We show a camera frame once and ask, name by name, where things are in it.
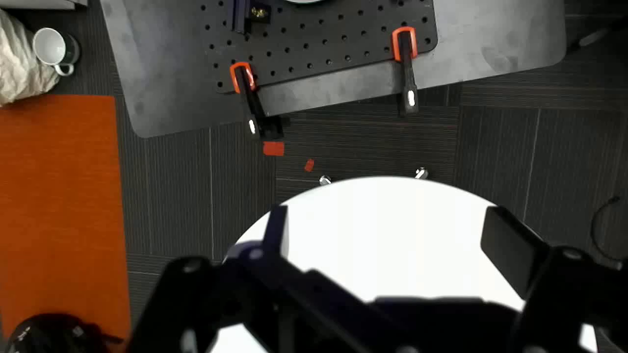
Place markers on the orange black clamp near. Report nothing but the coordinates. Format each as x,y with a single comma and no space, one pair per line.
267,128

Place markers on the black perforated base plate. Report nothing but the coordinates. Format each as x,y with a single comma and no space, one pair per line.
287,42

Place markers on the orange black clamp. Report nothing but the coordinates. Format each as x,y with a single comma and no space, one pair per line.
405,50
267,128

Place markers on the round white table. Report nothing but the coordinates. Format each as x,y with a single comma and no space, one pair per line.
405,240

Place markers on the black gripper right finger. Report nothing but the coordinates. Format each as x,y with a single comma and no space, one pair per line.
562,289

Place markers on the white crumpled cloth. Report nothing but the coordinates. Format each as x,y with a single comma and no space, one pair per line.
20,71

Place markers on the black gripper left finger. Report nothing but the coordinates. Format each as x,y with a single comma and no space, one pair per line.
283,309

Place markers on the grey floor mat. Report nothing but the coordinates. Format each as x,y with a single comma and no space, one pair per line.
163,71

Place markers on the white mug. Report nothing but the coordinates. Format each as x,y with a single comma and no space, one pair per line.
55,50

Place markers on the orange black clamp far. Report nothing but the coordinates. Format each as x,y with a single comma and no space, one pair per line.
405,50

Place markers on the orange carpet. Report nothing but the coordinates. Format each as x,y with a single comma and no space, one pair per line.
61,219

